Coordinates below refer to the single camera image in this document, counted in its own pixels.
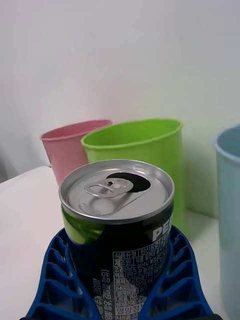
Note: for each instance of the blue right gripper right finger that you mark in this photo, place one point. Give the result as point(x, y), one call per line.
point(178, 280)

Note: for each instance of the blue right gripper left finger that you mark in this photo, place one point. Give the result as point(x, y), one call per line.
point(58, 282)

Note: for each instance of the black drink can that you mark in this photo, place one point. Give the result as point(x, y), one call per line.
point(117, 240)

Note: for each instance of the pale blue plastic bin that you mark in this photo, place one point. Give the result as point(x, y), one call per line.
point(228, 212)

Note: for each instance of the green plastic bin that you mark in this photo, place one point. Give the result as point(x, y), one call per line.
point(150, 155)

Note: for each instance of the pink plastic bin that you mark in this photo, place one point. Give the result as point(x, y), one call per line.
point(65, 152)

